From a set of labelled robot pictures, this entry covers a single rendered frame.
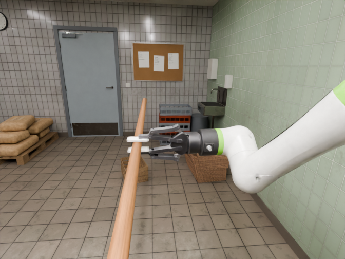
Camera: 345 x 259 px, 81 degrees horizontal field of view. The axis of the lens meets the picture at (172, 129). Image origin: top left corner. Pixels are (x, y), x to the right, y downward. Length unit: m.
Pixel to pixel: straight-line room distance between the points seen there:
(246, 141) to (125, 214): 0.45
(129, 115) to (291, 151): 4.06
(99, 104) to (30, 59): 1.48
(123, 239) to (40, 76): 4.57
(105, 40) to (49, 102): 1.68
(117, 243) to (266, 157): 0.42
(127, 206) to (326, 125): 0.43
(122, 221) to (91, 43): 4.18
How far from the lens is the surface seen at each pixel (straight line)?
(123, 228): 0.36
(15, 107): 5.17
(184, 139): 0.67
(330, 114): 0.52
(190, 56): 4.38
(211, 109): 3.32
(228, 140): 0.68
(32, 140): 4.11
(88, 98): 4.51
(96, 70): 4.41
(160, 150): 0.68
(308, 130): 0.54
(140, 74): 4.29
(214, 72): 3.88
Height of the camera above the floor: 1.48
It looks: 17 degrees down
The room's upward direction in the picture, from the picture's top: 1 degrees clockwise
